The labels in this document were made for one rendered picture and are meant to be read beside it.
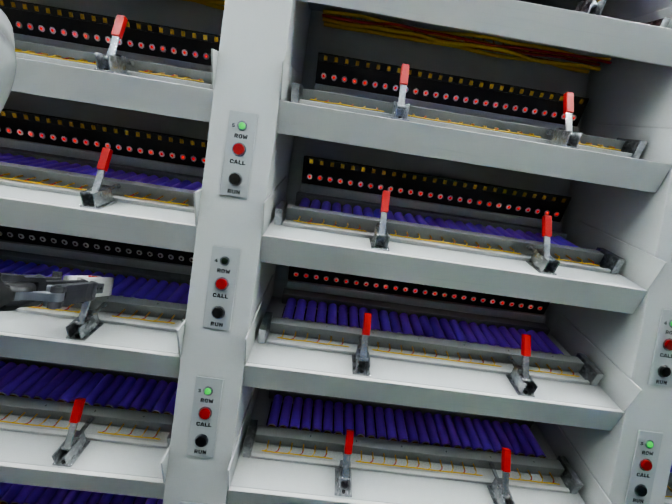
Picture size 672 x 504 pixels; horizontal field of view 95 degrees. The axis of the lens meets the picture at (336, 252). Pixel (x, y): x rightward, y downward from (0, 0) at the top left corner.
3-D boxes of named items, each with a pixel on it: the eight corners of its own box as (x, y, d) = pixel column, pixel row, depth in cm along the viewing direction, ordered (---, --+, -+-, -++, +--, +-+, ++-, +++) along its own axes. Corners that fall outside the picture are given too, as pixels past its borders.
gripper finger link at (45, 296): (-22, 280, 31) (29, 288, 31) (30, 280, 36) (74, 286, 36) (-27, 304, 31) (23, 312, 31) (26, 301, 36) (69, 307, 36)
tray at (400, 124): (655, 193, 49) (712, 97, 43) (277, 133, 46) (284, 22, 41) (570, 170, 68) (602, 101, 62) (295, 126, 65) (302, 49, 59)
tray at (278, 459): (589, 544, 52) (634, 497, 46) (227, 506, 49) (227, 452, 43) (524, 430, 70) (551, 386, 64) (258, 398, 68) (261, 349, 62)
